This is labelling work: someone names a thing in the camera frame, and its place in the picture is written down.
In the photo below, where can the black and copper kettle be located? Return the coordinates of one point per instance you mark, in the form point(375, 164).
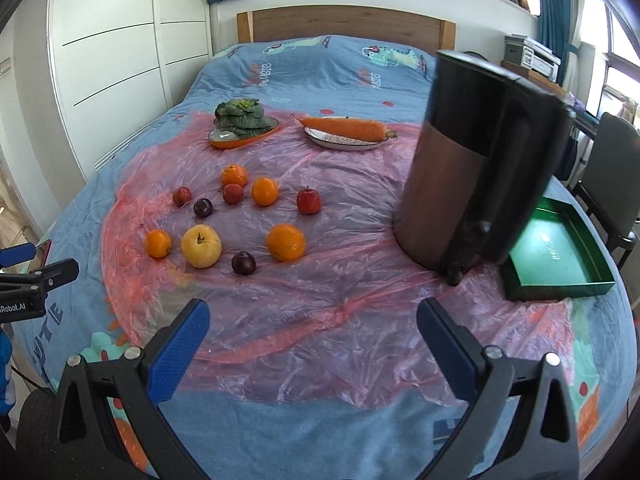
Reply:
point(489, 143)

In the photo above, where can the green tray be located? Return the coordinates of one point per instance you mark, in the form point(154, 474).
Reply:
point(556, 257)

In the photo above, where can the blue cartoon bedsheet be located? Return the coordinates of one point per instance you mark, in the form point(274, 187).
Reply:
point(325, 438)

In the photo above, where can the white oval plate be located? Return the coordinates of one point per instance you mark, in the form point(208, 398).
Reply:
point(339, 143)

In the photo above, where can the desk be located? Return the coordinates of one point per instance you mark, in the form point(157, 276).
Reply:
point(584, 121)

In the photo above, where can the large carrot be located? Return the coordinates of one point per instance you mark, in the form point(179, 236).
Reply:
point(352, 128)

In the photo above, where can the large orange front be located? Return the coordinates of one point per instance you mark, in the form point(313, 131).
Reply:
point(286, 243)

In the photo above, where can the teal curtain right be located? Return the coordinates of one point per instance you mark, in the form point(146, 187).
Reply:
point(555, 31)

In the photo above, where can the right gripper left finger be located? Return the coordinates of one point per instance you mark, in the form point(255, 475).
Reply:
point(88, 444)

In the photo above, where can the green leafy vegetable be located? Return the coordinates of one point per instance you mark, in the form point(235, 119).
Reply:
point(243, 117)

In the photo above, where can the red apple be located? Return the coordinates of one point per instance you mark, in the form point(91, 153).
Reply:
point(308, 201)

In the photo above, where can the pink plastic sheet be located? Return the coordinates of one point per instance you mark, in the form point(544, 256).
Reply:
point(338, 323)

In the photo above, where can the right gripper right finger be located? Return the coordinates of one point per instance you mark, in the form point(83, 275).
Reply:
point(541, 442)

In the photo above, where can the orange oval dish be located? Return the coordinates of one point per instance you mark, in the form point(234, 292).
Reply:
point(226, 140)

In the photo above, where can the yellow apple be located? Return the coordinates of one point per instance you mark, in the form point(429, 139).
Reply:
point(201, 246)

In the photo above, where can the dark plum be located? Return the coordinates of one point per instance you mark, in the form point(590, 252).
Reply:
point(203, 208)
point(243, 263)

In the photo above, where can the small orange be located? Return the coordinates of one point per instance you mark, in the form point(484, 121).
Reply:
point(158, 244)

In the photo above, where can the small red fruit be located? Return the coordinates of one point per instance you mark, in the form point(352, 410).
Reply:
point(181, 196)
point(233, 193)

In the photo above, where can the white wardrobe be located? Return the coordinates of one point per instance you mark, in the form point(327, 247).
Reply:
point(116, 65)

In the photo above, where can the wooden headboard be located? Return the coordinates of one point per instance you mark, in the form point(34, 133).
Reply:
point(414, 30)

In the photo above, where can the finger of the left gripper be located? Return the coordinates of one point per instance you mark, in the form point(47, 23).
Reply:
point(11, 256)
point(44, 279)

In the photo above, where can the orange back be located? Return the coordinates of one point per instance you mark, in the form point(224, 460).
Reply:
point(234, 174)

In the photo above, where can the grey black chair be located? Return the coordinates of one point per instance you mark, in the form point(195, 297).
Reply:
point(609, 186)

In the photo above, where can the wooden dresser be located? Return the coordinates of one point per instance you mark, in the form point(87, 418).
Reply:
point(536, 78)

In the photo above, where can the white printer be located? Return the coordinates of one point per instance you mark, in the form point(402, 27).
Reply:
point(529, 53)

